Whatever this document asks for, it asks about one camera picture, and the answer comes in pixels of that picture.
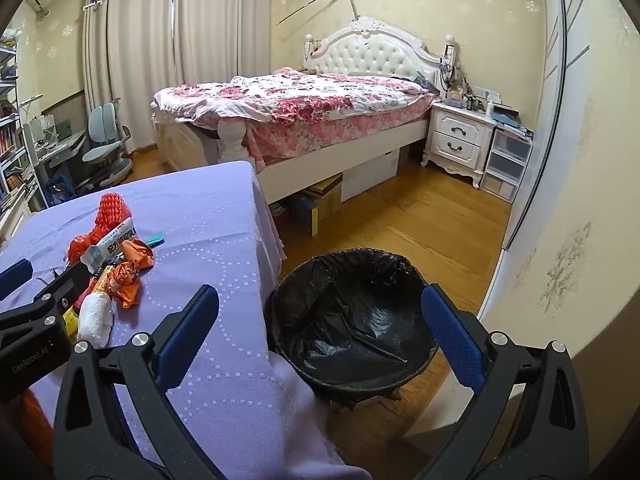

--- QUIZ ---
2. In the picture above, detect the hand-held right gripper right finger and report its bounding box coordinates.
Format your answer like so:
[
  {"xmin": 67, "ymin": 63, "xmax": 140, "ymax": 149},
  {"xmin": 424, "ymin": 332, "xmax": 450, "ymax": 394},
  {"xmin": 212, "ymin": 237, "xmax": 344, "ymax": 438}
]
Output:
[{"xmin": 415, "ymin": 284, "xmax": 591, "ymax": 480}]

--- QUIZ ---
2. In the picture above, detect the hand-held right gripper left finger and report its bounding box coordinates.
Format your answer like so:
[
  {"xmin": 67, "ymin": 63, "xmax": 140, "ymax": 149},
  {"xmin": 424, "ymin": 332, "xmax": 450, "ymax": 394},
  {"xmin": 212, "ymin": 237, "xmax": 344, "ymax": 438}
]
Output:
[{"xmin": 52, "ymin": 284, "xmax": 226, "ymax": 480}]

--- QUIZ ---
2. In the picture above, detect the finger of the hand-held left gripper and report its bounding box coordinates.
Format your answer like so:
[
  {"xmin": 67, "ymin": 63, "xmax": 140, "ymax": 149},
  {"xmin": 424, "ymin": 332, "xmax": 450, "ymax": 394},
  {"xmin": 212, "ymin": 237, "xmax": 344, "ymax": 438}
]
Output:
[
  {"xmin": 0, "ymin": 261, "xmax": 96, "ymax": 346},
  {"xmin": 0, "ymin": 258, "xmax": 34, "ymax": 302}
]

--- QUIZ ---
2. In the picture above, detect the red plastic bag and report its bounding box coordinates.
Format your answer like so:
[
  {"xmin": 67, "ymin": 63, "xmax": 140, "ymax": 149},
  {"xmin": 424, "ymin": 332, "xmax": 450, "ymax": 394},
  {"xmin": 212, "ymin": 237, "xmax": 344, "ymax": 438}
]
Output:
[{"xmin": 66, "ymin": 232, "xmax": 103, "ymax": 266}]

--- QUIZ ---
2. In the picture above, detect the white tissue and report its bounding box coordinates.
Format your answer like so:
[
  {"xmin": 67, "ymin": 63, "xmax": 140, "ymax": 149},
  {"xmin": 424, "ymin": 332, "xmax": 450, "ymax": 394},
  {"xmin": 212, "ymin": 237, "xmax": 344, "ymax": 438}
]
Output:
[{"xmin": 76, "ymin": 292, "xmax": 113, "ymax": 348}]

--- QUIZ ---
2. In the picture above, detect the orange snack wrapper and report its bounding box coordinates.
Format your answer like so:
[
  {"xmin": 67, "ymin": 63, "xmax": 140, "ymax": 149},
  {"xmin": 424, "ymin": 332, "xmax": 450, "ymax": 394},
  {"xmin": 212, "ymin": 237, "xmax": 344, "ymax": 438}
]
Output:
[{"xmin": 95, "ymin": 262, "xmax": 143, "ymax": 309}]

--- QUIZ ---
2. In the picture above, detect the white blue wipes packet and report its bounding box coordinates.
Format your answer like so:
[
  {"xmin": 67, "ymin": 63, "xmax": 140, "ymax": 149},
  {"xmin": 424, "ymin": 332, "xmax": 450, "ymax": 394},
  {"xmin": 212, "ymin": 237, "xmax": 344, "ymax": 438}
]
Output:
[{"xmin": 80, "ymin": 220, "xmax": 138, "ymax": 266}]

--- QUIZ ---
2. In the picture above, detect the red foam fruit net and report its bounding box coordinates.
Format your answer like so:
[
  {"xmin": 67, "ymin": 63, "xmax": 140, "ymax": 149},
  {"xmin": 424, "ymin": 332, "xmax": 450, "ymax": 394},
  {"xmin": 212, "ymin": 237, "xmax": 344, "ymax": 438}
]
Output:
[{"xmin": 95, "ymin": 193, "xmax": 133, "ymax": 246}]

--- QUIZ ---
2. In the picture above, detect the bin with black liner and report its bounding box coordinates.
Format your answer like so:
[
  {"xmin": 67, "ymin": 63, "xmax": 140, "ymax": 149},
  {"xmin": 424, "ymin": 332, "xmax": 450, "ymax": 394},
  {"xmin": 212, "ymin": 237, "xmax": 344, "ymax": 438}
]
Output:
[{"xmin": 263, "ymin": 248, "xmax": 441, "ymax": 403}]

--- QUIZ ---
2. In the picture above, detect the person's left forearm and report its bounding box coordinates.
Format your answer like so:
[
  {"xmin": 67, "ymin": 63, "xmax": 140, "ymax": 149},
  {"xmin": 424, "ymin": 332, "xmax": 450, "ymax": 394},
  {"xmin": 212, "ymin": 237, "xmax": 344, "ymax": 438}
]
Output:
[{"xmin": 20, "ymin": 390, "xmax": 53, "ymax": 466}]

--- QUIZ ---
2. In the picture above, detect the purple tablecloth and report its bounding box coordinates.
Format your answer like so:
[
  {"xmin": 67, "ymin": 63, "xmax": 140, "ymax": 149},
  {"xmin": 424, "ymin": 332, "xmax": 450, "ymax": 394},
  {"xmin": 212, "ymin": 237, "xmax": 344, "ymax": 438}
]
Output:
[{"xmin": 0, "ymin": 160, "xmax": 373, "ymax": 480}]

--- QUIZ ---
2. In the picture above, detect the blue storage crate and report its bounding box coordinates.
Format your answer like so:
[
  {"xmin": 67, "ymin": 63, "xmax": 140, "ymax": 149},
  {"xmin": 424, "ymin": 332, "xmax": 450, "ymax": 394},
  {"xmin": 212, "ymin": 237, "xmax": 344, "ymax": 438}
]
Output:
[{"xmin": 46, "ymin": 175, "xmax": 76, "ymax": 208}]

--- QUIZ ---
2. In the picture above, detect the grey study desk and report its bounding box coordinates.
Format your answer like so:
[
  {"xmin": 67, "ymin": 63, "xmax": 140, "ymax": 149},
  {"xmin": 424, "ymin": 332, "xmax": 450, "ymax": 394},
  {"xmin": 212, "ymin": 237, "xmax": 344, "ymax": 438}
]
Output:
[{"xmin": 22, "ymin": 112, "xmax": 88, "ymax": 211}]

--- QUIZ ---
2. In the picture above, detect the white bookshelf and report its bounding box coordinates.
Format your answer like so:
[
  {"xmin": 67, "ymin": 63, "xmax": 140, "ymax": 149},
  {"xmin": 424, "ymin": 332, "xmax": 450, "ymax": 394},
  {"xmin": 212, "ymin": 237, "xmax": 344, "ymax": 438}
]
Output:
[{"xmin": 0, "ymin": 27, "xmax": 46, "ymax": 241}]

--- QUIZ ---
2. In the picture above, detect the pale blue desk chair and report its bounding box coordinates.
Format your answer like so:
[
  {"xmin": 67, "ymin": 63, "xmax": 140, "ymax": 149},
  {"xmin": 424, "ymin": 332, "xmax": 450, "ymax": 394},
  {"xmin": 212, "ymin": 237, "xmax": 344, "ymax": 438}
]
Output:
[{"xmin": 80, "ymin": 101, "xmax": 136, "ymax": 193}]

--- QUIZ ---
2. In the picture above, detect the white storage box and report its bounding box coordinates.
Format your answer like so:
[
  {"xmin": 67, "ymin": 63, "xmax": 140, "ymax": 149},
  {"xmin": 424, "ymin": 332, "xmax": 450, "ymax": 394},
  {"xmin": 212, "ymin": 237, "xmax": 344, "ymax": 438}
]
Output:
[{"xmin": 341, "ymin": 147, "xmax": 401, "ymax": 203}]

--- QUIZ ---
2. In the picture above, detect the brown cardboard box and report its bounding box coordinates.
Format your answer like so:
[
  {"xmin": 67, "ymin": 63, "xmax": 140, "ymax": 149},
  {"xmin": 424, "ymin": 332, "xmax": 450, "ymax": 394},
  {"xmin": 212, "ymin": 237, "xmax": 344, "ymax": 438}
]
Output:
[{"xmin": 300, "ymin": 172, "xmax": 344, "ymax": 237}]

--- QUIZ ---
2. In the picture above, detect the plastic drawer unit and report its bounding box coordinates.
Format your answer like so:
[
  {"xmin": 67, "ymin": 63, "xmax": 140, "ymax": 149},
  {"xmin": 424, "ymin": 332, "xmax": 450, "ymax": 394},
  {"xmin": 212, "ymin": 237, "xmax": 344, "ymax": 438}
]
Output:
[{"xmin": 479, "ymin": 127, "xmax": 533, "ymax": 205}]

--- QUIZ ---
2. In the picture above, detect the white nightstand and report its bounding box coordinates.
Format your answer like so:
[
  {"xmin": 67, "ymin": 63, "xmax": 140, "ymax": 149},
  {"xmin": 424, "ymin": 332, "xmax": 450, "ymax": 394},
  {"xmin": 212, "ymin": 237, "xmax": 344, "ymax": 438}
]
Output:
[{"xmin": 421, "ymin": 100, "xmax": 498, "ymax": 190}]

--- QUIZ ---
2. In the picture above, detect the stack of books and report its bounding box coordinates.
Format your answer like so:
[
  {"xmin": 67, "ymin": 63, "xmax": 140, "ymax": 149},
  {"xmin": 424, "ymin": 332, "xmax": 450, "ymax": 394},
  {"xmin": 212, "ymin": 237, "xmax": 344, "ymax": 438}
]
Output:
[{"xmin": 492, "ymin": 104, "xmax": 535, "ymax": 141}]

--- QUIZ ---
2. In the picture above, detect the beige curtain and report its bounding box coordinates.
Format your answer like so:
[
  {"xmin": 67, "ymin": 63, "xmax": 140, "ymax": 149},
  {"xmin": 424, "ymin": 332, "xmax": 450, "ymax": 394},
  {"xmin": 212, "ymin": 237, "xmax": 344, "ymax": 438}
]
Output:
[
  {"xmin": 172, "ymin": 0, "xmax": 273, "ymax": 106},
  {"xmin": 80, "ymin": 0, "xmax": 178, "ymax": 153}
]

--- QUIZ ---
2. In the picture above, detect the floral quilt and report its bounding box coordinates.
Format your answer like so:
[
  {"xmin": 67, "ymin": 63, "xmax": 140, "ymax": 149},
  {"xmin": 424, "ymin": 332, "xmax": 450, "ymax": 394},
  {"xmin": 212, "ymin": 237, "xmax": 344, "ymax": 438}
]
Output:
[{"xmin": 152, "ymin": 67, "xmax": 436, "ymax": 168}]

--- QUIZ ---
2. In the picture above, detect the white sliding door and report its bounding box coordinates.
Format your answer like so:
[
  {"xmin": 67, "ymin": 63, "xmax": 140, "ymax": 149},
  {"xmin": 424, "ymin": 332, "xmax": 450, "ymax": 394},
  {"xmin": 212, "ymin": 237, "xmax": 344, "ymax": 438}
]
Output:
[{"xmin": 502, "ymin": 0, "xmax": 598, "ymax": 253}]

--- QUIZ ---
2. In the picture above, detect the white bed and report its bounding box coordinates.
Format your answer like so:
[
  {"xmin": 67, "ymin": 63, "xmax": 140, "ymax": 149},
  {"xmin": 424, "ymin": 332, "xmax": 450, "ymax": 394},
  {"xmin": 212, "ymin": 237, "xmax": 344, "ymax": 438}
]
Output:
[{"xmin": 150, "ymin": 16, "xmax": 443, "ymax": 206}]

